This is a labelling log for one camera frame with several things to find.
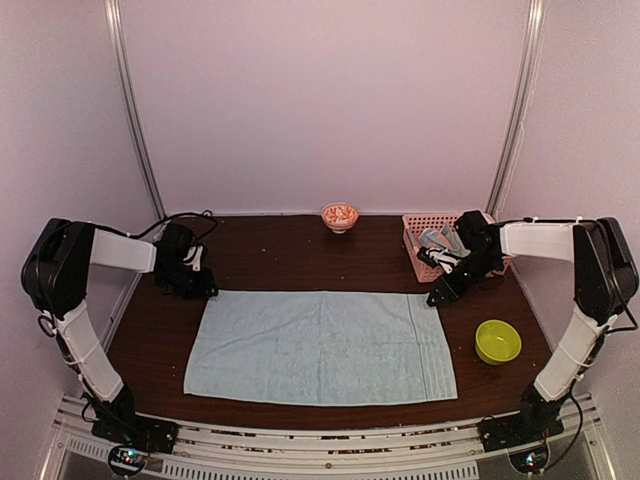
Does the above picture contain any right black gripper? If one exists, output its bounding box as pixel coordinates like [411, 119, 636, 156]
[427, 250, 502, 306]

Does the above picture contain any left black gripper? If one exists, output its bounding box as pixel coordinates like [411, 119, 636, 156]
[157, 262, 218, 299]

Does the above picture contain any blue polka dot towel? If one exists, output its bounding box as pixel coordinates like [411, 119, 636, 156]
[418, 224, 469, 257]

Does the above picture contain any plain light blue towel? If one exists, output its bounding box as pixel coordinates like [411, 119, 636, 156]
[183, 291, 458, 407]

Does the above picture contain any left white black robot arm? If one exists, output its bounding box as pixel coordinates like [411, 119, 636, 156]
[21, 214, 218, 444]

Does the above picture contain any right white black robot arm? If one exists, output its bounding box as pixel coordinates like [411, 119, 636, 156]
[417, 211, 639, 442]

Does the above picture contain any pink plastic basket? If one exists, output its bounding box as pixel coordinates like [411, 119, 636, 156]
[402, 213, 514, 284]

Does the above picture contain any lime green bowl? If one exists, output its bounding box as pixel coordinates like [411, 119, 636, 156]
[475, 319, 522, 366]

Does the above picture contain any orange patterned ceramic bowl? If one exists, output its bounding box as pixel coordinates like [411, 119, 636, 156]
[321, 202, 360, 234]

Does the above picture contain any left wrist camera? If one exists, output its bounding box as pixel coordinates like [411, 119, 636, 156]
[182, 244, 206, 272]

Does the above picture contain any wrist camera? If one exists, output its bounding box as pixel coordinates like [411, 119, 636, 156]
[182, 244, 206, 272]
[417, 247, 462, 274]

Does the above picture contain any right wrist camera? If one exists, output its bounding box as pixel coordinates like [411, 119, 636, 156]
[417, 247, 462, 274]

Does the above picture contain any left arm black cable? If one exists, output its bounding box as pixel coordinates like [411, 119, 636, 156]
[127, 212, 220, 249]

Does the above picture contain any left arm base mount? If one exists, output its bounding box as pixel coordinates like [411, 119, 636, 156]
[91, 416, 179, 454]

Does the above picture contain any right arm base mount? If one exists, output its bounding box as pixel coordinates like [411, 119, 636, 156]
[477, 413, 564, 452]

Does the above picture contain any front aluminium rail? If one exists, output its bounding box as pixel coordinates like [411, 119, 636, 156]
[37, 395, 617, 479]

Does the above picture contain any right aluminium frame post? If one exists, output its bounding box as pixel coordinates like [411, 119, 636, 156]
[486, 0, 547, 219]

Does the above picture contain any aluminium frame post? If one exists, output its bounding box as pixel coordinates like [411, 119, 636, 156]
[104, 0, 166, 219]
[486, 0, 547, 219]

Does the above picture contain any left aluminium frame post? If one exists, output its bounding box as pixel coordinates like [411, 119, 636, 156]
[104, 0, 166, 219]

